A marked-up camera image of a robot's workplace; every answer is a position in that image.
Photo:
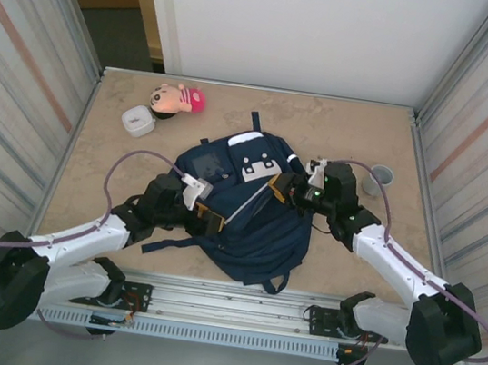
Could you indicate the navy blue student backpack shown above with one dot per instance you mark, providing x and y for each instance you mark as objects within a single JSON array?
[{"x": 263, "y": 240}]

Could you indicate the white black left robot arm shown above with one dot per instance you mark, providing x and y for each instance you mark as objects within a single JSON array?
[{"x": 80, "y": 236}]

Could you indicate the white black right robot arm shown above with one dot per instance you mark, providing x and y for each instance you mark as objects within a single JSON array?
[{"x": 393, "y": 260}]

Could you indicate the grey cup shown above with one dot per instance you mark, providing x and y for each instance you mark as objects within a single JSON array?
[{"x": 368, "y": 187}]

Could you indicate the small white square container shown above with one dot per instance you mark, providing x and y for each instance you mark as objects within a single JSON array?
[{"x": 138, "y": 121}]

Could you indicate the pink plush doll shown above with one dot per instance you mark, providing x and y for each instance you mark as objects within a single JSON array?
[{"x": 178, "y": 99}]

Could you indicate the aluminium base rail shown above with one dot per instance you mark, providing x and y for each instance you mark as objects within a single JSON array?
[{"x": 230, "y": 302}]

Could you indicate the aluminium frame bar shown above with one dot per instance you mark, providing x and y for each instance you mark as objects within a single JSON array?
[{"x": 262, "y": 88}]

